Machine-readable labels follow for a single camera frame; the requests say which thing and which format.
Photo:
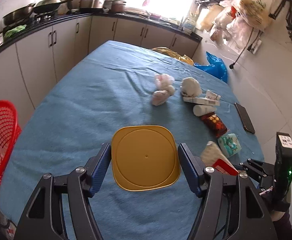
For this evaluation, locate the blue plastic bag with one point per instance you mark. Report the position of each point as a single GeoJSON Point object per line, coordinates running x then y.
{"type": "Point", "coordinates": [216, 67]}

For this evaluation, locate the lower kitchen cabinets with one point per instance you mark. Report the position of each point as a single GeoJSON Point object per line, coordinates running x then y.
{"type": "Point", "coordinates": [34, 60]}

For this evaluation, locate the hanging plastic bags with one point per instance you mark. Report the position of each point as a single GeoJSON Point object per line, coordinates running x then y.
{"type": "Point", "coordinates": [235, 23]}

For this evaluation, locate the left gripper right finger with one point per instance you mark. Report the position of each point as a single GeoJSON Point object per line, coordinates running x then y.
{"type": "Point", "coordinates": [230, 205]}

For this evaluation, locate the yellow plastic bag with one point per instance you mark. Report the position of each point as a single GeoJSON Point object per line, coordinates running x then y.
{"type": "Point", "coordinates": [166, 51]}

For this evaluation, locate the black smartphone amber case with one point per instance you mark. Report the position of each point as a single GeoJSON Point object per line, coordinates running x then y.
{"type": "Point", "coordinates": [245, 119]}

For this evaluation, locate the long white barcode box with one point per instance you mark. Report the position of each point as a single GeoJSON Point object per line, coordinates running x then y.
{"type": "Point", "coordinates": [201, 101]}

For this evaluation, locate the steel frying pan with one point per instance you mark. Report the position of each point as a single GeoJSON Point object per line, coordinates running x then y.
{"type": "Point", "coordinates": [18, 15]}

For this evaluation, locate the white spray bottle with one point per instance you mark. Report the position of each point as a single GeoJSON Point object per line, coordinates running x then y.
{"type": "Point", "coordinates": [200, 110]}

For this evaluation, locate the red snack packet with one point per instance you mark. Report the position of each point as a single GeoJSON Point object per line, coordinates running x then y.
{"type": "Point", "coordinates": [214, 124]}

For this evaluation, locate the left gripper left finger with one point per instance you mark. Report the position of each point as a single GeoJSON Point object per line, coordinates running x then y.
{"type": "Point", "coordinates": [43, 216]}

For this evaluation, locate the green tissue pack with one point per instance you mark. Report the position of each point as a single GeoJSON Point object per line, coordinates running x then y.
{"type": "Point", "coordinates": [229, 144]}

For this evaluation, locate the silver rice cooker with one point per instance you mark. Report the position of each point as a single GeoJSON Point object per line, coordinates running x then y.
{"type": "Point", "coordinates": [91, 5]}

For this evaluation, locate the brown pot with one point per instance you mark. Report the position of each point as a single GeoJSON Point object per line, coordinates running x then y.
{"type": "Point", "coordinates": [118, 6]}

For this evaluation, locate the black wok with lid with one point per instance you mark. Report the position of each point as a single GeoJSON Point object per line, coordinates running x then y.
{"type": "Point", "coordinates": [46, 6]}

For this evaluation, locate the red white plastic bag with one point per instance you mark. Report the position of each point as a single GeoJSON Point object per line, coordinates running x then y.
{"type": "Point", "coordinates": [212, 156]}

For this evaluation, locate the green cloth on counter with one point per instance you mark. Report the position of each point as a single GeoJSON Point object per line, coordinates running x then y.
{"type": "Point", "coordinates": [14, 31]}

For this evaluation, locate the white plastic wrap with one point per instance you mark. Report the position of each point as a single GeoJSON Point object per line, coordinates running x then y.
{"type": "Point", "coordinates": [164, 89]}

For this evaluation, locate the yellow plastic lid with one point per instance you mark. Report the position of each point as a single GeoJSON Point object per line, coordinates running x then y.
{"type": "Point", "coordinates": [144, 158]}

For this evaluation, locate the white knitted glove ball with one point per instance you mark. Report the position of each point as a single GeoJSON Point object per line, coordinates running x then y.
{"type": "Point", "coordinates": [190, 87]}

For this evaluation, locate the small white tube box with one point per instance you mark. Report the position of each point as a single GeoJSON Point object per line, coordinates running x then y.
{"type": "Point", "coordinates": [212, 96]}

